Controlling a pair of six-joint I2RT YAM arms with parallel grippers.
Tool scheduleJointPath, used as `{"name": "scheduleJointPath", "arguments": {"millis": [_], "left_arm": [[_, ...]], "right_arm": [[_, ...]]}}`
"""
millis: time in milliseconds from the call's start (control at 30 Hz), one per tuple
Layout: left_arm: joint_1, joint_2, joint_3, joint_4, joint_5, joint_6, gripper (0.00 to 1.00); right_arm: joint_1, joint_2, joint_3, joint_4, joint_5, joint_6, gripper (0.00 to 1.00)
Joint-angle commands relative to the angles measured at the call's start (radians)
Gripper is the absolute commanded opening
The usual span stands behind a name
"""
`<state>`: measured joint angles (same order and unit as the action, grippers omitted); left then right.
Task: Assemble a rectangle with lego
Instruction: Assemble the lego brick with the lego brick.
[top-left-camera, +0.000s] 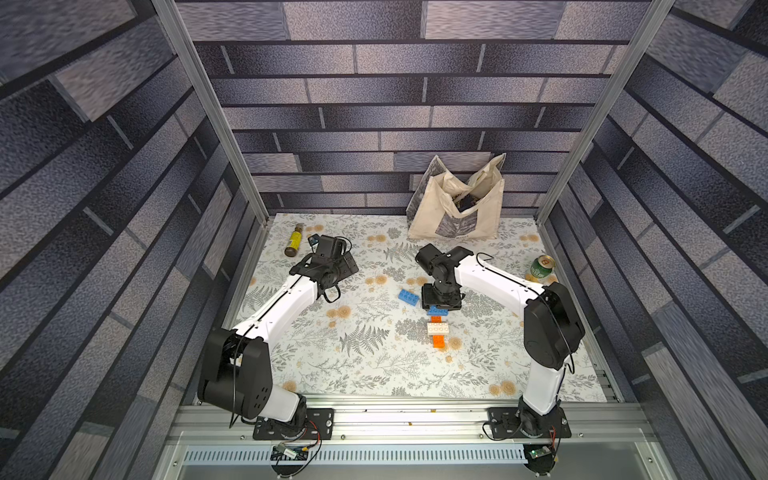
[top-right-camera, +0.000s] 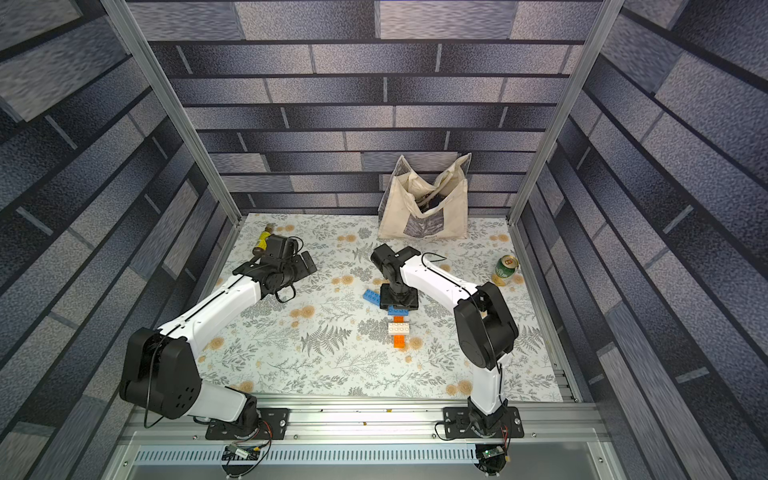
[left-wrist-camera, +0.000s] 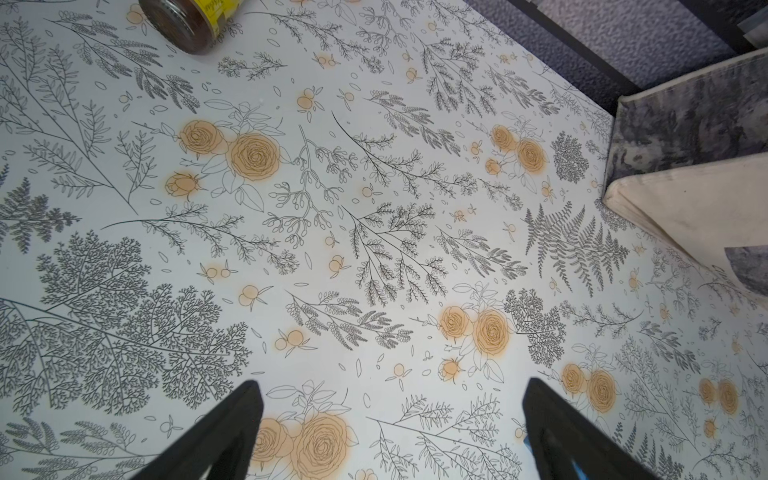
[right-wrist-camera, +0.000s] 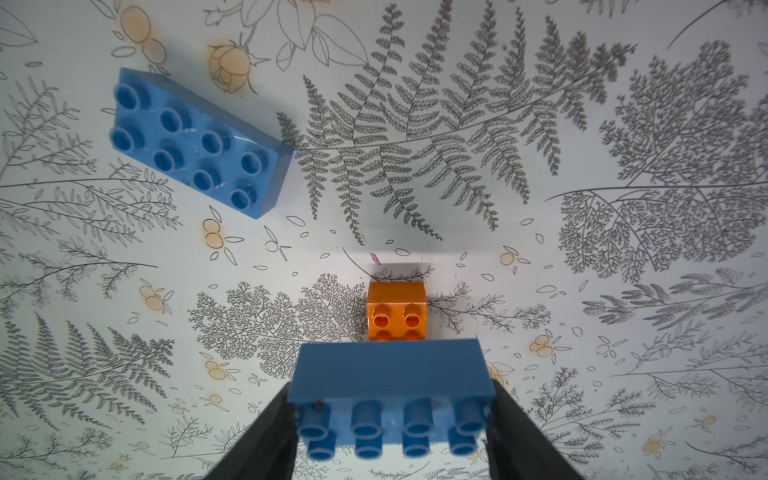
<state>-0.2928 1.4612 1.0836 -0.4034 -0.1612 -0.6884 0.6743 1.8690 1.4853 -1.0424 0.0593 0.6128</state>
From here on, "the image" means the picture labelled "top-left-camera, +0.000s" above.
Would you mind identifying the right circuit board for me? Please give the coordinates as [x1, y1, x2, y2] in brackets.
[523, 444, 556, 477]

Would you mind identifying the right aluminium frame post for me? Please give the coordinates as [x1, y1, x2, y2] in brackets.
[535, 0, 676, 226]

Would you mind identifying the yellow label brown bottle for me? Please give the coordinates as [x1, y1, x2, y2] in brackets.
[284, 223, 304, 257]

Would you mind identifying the aluminium front rail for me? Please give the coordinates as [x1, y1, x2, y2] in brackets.
[154, 395, 674, 479]

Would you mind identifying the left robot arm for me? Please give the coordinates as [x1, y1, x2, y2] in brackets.
[197, 252, 358, 425]

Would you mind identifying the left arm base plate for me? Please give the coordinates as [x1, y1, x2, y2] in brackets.
[252, 408, 335, 441]

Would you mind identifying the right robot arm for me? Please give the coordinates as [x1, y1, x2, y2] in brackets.
[415, 243, 585, 417]

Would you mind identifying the left circuit board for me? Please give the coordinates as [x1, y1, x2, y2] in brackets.
[270, 443, 311, 462]

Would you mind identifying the white lego brick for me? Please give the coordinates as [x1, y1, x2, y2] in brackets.
[427, 322, 450, 336]

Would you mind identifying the blue lego brick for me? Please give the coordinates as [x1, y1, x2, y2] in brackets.
[398, 289, 420, 306]
[427, 307, 448, 317]

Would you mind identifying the green beverage can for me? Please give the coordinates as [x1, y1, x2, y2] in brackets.
[526, 255, 556, 283]

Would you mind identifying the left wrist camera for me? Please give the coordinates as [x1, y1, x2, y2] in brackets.
[308, 234, 352, 262]

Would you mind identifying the circuit board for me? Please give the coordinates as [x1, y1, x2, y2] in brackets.
[270, 443, 311, 462]
[523, 444, 556, 477]

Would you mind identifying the beige canvas tote bag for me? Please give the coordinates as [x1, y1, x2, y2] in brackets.
[406, 154, 506, 239]

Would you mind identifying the left aluminium frame post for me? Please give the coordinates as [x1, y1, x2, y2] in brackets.
[151, 0, 270, 222]

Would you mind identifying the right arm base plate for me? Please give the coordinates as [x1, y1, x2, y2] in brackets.
[487, 406, 572, 440]

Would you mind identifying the aluminium frame post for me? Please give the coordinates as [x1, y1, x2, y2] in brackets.
[535, 0, 676, 226]
[151, 0, 270, 222]

